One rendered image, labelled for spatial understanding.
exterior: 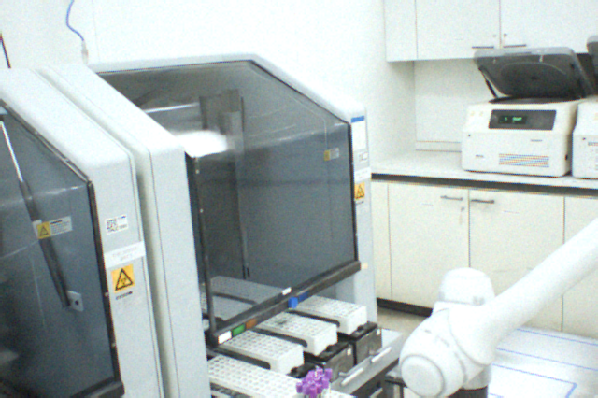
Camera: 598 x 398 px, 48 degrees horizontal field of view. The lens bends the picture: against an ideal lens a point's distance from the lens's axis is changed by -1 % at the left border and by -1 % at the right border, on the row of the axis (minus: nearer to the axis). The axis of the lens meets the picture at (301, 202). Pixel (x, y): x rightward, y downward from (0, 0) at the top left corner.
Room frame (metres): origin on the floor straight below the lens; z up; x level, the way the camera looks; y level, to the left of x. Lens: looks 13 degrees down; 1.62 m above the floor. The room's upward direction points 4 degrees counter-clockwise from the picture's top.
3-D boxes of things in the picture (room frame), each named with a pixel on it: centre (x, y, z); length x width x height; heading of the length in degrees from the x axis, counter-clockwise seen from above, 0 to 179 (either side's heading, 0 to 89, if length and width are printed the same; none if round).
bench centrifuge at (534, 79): (3.67, -1.28, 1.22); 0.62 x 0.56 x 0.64; 139
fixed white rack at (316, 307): (1.93, -0.02, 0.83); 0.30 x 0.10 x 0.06; 51
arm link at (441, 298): (1.12, -0.27, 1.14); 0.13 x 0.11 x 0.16; 149
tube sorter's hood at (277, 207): (1.84, 0.23, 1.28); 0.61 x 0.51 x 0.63; 141
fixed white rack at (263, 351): (1.69, 0.17, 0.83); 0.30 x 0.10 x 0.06; 51
